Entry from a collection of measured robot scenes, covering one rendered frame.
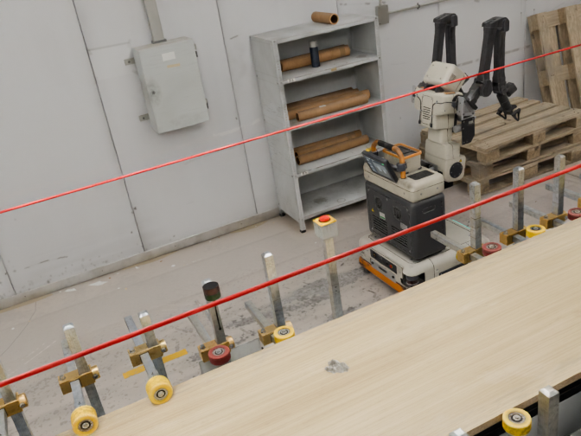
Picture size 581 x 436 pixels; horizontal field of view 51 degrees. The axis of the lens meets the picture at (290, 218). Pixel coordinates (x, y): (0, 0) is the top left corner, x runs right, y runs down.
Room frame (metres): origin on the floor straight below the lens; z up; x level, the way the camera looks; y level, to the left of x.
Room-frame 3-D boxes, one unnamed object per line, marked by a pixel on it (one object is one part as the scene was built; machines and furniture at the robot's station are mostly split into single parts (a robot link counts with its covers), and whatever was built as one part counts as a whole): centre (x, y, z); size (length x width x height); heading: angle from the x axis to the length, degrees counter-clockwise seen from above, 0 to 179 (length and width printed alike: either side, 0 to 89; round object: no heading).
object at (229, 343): (1.96, 0.36, 0.85); 0.14 x 0.06 x 0.05; 112
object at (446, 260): (3.60, -0.85, 0.16); 0.67 x 0.64 x 0.25; 113
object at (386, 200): (3.57, -0.76, 0.59); 0.55 x 0.34 x 0.83; 23
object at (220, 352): (1.86, 0.34, 0.85); 0.08 x 0.08 x 0.11
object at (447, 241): (2.47, -0.76, 0.80); 0.43 x 0.03 x 0.04; 22
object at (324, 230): (2.16, -0.13, 1.18); 0.07 x 0.07 x 0.08; 22
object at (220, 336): (1.98, 0.34, 0.91); 0.04 x 0.04 x 0.48; 22
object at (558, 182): (2.62, -1.28, 0.89); 0.04 x 0.04 x 0.48; 22
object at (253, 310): (2.10, 0.17, 0.81); 0.43 x 0.03 x 0.04; 22
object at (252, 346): (2.01, 0.32, 0.75); 0.26 x 0.01 x 0.10; 112
